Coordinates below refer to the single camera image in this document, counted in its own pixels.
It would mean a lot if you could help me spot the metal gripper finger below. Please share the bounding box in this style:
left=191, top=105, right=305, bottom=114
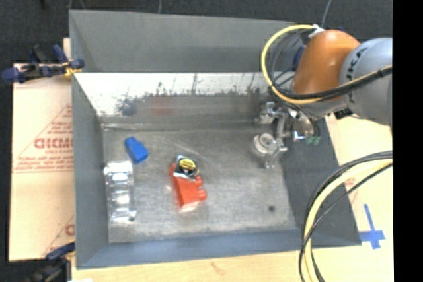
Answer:
left=253, top=133, right=289, bottom=170
left=254, top=101, right=282, bottom=126

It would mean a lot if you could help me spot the grey metal bin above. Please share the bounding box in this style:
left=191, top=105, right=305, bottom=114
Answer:
left=68, top=9, right=362, bottom=270

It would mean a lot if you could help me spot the yellow and black tape measure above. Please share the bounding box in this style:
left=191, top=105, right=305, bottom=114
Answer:
left=174, top=155, right=200, bottom=180

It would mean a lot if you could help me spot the red-orange plastic toy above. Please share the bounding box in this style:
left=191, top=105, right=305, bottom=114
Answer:
left=169, top=162, right=208, bottom=213

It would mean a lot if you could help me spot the blue plastic block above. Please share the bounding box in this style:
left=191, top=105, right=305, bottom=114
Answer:
left=124, top=136, right=150, bottom=165

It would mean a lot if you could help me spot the clear plastic box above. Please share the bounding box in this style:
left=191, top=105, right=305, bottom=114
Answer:
left=102, top=160, right=138, bottom=224

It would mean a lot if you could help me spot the black cylinder on white bracket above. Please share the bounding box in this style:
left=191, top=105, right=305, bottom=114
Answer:
left=333, top=108, right=353, bottom=120

